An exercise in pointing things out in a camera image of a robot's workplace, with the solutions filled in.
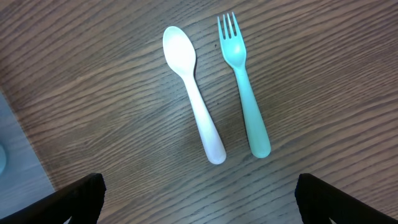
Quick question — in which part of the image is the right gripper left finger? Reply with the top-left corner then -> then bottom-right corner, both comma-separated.
1,173 -> 106,224

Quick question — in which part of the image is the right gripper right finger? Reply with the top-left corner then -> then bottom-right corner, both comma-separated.
295,173 -> 397,224

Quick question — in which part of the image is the clear plastic container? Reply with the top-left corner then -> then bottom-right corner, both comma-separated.
1,96 -> 55,218

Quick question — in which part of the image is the green plastic fork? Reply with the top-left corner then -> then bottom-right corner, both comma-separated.
217,13 -> 271,159

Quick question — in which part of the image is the pink plastic spoon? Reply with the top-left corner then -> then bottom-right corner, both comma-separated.
162,26 -> 226,165

